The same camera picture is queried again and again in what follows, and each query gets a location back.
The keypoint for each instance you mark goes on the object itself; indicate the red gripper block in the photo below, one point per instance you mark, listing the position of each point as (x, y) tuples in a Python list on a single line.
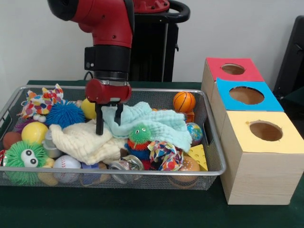
[(109, 93)]

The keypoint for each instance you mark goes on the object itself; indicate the cream waffle cloth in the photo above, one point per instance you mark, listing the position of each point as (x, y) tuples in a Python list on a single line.
[(83, 140)]

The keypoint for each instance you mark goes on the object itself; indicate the mint waffle cloth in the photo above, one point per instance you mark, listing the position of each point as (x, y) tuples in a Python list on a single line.
[(166, 123)]

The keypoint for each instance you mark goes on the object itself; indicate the colourful patterned cloth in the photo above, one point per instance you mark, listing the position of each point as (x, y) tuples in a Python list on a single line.
[(40, 104), (166, 155)]

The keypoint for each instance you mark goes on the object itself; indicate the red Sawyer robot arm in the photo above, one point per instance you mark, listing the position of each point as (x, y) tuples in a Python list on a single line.
[(107, 21)]

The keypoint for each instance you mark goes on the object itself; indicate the wooden box with three holes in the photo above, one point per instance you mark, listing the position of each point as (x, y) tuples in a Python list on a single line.
[(261, 175)]

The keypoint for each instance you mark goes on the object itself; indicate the yellow ball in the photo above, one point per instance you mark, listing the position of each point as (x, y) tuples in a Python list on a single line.
[(89, 110), (35, 133)]

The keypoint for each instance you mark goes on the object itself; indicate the spiky multicolour caterpillar toy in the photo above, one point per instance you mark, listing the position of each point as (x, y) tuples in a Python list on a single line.
[(140, 136)]

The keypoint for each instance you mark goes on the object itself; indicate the blue spiky ball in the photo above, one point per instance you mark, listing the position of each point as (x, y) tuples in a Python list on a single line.
[(65, 115)]

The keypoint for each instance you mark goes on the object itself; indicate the small orange basketball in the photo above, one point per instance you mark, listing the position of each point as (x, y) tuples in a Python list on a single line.
[(184, 101)]

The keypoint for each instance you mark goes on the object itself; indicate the small globe ball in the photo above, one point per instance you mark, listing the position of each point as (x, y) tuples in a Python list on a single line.
[(195, 133)]

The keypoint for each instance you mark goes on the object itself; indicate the dark green table cloth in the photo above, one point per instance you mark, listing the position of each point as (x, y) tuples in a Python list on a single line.
[(118, 209), (297, 95)]

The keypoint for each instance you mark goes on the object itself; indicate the green spiky googly-eyed ball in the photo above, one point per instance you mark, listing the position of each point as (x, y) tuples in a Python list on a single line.
[(14, 154)]

